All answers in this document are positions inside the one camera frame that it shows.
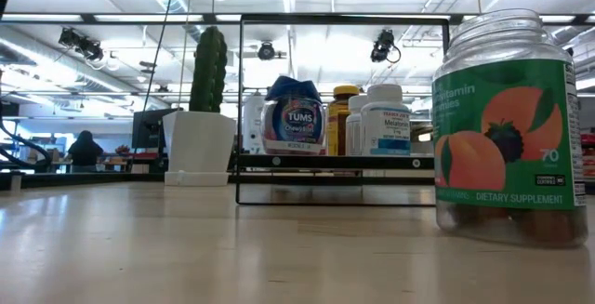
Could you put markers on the Tums bottle blue cap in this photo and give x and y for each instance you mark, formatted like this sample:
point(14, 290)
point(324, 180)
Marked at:
point(294, 122)

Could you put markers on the amber bottle yellow cap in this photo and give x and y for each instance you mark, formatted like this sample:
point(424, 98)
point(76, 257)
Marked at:
point(337, 127)

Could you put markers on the plain white pill bottle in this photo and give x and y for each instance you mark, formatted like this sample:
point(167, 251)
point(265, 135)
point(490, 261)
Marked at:
point(354, 132)

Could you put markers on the white Melatonin bottle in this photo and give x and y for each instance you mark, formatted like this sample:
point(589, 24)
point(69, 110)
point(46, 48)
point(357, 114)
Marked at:
point(386, 129)

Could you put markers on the green label gummy vitamin jar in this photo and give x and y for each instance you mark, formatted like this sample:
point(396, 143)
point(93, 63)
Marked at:
point(506, 146)

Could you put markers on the green cactus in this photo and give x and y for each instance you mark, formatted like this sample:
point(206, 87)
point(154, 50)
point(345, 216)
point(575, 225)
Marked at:
point(208, 71)

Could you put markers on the white background panel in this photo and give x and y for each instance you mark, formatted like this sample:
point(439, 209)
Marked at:
point(252, 127)

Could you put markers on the white square planter pot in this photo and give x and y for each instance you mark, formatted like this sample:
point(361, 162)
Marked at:
point(197, 146)

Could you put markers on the black computer monitor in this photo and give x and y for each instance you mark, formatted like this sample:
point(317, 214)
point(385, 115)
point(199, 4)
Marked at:
point(146, 129)

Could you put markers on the person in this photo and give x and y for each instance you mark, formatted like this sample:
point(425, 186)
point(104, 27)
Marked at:
point(85, 153)

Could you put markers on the red storage bin rack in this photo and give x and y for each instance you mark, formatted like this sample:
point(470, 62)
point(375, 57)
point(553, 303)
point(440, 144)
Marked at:
point(589, 155)

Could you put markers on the round black ceiling camera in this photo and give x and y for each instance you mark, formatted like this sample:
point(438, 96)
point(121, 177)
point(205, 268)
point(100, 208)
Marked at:
point(266, 51)

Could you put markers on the black overhead camera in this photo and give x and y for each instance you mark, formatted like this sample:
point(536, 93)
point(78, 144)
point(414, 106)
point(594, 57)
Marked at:
point(383, 43)

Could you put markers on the black frame wooden shelf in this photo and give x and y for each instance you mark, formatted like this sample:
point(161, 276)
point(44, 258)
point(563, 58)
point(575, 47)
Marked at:
point(344, 162)

